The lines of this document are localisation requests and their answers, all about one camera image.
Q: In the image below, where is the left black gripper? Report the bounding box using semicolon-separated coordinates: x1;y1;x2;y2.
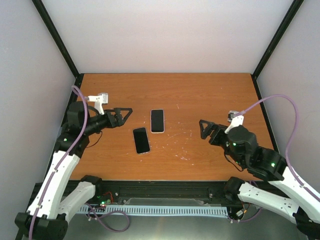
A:
83;107;133;135

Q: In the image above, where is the clear magsafe phone case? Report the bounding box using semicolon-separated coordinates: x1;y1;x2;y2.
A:
132;126;151;155

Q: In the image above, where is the teal phone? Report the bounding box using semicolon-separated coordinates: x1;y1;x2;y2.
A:
132;127;151;154

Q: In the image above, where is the white phone case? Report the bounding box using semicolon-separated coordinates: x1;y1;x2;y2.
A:
150;108;166;134

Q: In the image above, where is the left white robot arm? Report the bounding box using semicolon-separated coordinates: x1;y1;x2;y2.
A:
14;101;133;240

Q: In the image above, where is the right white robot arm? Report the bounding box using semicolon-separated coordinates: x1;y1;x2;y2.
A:
199;116;320;240

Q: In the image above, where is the green led circuit board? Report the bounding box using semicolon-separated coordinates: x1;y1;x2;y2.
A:
98;194;114;208

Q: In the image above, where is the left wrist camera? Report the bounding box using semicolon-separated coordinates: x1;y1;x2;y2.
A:
85;92;109;115

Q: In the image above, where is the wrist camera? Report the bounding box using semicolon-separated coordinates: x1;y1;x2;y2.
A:
224;110;244;134
85;92;109;115

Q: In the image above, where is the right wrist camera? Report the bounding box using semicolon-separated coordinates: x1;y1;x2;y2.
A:
224;110;244;134

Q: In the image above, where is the black aluminium frame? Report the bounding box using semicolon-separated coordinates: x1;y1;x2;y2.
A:
14;0;316;240

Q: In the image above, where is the light blue cable duct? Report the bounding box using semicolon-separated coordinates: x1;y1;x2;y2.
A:
76;202;230;217

